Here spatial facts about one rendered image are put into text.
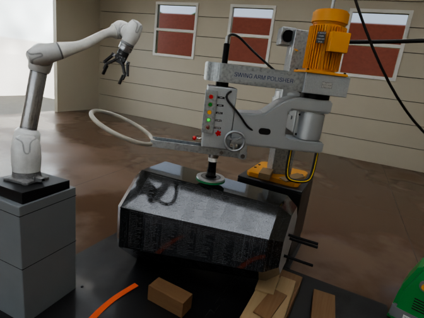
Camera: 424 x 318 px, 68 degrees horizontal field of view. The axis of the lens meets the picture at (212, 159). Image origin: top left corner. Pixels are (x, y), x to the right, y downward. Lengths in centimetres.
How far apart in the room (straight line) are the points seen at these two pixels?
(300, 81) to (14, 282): 217
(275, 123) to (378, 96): 609
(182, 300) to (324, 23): 204
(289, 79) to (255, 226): 99
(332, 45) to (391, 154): 630
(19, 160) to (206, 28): 751
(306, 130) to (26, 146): 179
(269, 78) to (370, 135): 624
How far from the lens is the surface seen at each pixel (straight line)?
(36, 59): 218
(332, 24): 231
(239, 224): 215
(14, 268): 229
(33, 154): 216
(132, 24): 230
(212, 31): 903
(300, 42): 292
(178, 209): 228
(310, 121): 229
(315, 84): 224
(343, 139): 825
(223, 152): 224
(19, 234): 212
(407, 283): 279
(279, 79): 218
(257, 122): 219
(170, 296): 236
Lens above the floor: 164
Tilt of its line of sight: 15 degrees down
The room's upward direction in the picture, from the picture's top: 7 degrees clockwise
